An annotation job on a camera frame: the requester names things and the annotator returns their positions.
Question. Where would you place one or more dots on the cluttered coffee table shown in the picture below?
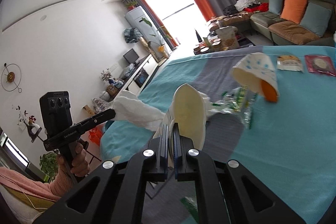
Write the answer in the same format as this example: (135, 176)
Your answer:
(222, 39)

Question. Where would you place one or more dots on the orange peel in far cup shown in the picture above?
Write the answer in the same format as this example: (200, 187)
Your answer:
(269, 92)

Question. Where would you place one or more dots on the white tv cabinet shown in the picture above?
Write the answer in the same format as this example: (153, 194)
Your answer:
(143, 74)

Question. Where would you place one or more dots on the orange cushion middle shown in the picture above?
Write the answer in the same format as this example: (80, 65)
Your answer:
(294, 10)

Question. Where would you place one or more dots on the white brown snack wrapper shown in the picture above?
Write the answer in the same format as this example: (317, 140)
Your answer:
(289, 63)

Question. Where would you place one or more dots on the pink sleeved forearm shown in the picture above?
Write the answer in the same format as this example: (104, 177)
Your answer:
(49, 191)

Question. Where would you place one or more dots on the clothes pile on sofa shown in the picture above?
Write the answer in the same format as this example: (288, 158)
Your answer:
(247, 6)

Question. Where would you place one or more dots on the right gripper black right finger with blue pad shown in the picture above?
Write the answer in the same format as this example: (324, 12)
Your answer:
(227, 192)

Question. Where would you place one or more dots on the grey orange curtain left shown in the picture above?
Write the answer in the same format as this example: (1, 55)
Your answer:
(156, 21)

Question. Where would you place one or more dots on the tall green potted plant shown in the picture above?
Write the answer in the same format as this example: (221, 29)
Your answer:
(158, 36)

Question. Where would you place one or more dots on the person's left hand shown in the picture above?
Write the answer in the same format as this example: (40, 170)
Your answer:
(80, 164)

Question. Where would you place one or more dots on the blue cup white lid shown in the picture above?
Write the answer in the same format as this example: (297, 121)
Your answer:
(334, 37)

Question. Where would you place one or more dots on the blue grey cushion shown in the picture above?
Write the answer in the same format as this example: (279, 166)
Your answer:
(275, 6)
(316, 19)

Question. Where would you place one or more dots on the white paper cup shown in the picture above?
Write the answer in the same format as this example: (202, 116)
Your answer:
(253, 68)
(188, 111)

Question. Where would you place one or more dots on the teal grey tablecloth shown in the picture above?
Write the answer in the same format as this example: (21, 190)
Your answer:
(290, 145)

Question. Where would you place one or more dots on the blue grey cushion left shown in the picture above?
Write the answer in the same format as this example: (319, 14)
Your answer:
(275, 6)

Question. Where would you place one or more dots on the round wall clock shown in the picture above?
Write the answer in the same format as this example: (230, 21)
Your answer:
(11, 77)

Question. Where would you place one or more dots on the red cookie wrapper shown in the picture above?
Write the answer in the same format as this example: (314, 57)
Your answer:
(320, 64)

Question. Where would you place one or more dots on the white standing air conditioner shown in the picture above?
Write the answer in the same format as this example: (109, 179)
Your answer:
(138, 18)

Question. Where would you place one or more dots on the blue grey cushion right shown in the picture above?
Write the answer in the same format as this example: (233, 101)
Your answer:
(316, 19)

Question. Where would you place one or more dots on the green white candy wrapper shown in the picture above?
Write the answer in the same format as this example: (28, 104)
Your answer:
(191, 205)

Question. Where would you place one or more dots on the green sectional sofa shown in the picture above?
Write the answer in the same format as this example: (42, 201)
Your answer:
(285, 22)

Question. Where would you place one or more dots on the clear green plastic wrapper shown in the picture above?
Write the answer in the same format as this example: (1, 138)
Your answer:
(238, 102)

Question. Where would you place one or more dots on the small black monitor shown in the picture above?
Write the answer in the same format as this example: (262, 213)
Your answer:
(131, 56)

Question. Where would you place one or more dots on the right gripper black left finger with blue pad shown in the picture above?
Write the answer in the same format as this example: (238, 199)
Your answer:
(114, 193)

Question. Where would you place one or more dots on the white tissue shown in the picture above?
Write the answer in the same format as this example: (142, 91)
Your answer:
(129, 107)

